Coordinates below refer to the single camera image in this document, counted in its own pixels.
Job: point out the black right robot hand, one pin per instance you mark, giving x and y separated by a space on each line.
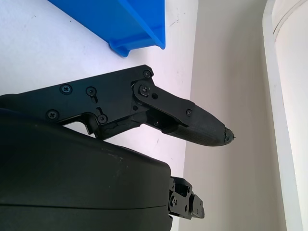
72 173

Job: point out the blue plastic tray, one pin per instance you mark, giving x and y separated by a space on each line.
108 19

